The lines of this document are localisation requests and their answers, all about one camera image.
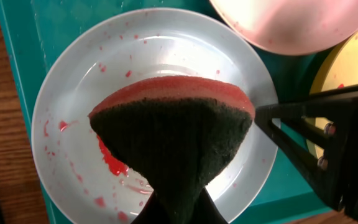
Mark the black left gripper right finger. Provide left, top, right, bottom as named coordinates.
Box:
left=194, top=188, right=227, bottom=224

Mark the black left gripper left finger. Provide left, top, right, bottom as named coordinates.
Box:
left=131, top=193, right=168, bottom=224

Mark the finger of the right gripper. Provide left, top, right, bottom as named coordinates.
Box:
left=254, top=85, right=358, bottom=221

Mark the green scrubbing sponge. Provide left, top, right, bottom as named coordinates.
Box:
left=89, top=75, right=255, bottom=223

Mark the light blue plate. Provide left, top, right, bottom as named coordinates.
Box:
left=31, top=8, right=278, bottom=223

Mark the yellow-green plate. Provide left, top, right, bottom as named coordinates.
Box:
left=305, top=17, right=358, bottom=159

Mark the white plate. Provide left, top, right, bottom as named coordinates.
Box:
left=210, top=0, right=358, bottom=55

